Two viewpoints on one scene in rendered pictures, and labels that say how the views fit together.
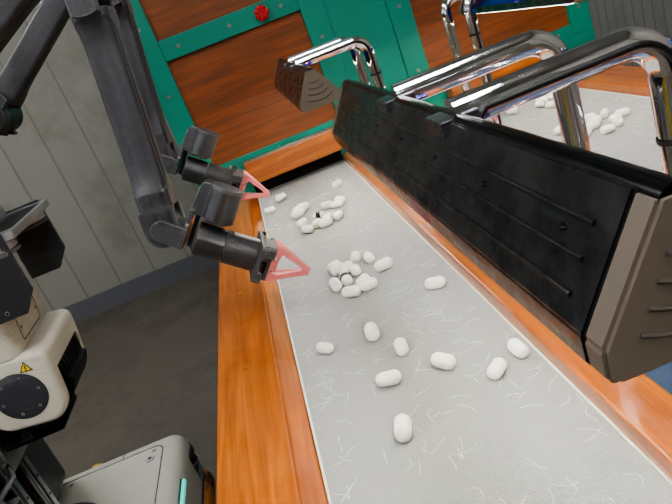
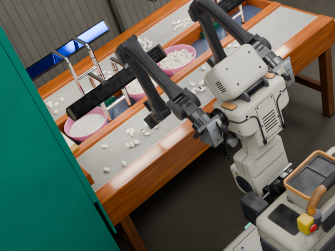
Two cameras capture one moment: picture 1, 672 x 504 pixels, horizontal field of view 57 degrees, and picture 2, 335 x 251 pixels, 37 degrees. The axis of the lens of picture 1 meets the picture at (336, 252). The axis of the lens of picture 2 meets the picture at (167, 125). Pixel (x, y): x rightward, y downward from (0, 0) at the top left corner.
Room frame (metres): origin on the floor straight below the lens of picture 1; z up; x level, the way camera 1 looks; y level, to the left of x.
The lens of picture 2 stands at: (2.22, 1.99, 2.49)
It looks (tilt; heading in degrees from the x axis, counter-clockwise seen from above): 40 degrees down; 246
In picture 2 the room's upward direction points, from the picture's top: 20 degrees counter-clockwise
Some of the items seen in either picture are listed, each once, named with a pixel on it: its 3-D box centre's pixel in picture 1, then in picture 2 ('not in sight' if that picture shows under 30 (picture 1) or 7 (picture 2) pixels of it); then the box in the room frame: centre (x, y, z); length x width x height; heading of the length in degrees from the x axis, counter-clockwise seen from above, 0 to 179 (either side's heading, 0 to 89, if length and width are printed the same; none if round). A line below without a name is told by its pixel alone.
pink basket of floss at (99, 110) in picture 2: not in sight; (87, 127); (1.65, -0.34, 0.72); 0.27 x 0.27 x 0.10
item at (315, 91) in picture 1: (297, 77); (116, 80); (1.47, -0.06, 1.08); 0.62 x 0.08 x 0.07; 3
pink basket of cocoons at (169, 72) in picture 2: not in sight; (177, 62); (0.94, -0.37, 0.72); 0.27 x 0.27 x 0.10
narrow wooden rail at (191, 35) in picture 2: not in sight; (149, 65); (1.06, -0.52, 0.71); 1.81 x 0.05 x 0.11; 3
